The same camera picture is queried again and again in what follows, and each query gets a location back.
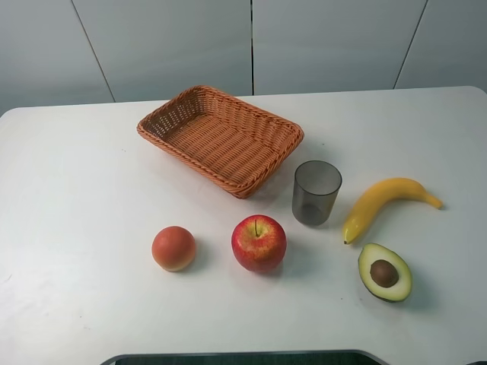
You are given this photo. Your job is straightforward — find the red apple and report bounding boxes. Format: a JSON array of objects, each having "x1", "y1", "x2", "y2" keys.
[{"x1": 231, "y1": 214, "x2": 287, "y2": 273}]

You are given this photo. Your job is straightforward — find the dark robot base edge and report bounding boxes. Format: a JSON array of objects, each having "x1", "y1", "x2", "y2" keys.
[{"x1": 103, "y1": 351, "x2": 385, "y2": 365}]

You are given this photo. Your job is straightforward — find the orange wicker basket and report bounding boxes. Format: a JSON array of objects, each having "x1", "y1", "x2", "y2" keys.
[{"x1": 137, "y1": 85, "x2": 304, "y2": 199}]

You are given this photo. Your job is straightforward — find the grey translucent plastic cup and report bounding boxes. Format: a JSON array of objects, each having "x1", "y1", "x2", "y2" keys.
[{"x1": 291, "y1": 160, "x2": 342, "y2": 227}]

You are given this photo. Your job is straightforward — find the orange peach fruit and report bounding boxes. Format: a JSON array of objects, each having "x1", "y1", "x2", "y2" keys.
[{"x1": 151, "y1": 226, "x2": 196, "y2": 272}]

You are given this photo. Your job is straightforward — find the yellow banana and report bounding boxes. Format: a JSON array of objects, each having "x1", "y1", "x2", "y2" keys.
[{"x1": 342, "y1": 177, "x2": 444, "y2": 245}]

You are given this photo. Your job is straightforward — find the halved avocado with pit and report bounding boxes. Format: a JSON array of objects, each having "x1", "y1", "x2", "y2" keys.
[{"x1": 358, "y1": 243, "x2": 412, "y2": 303}]

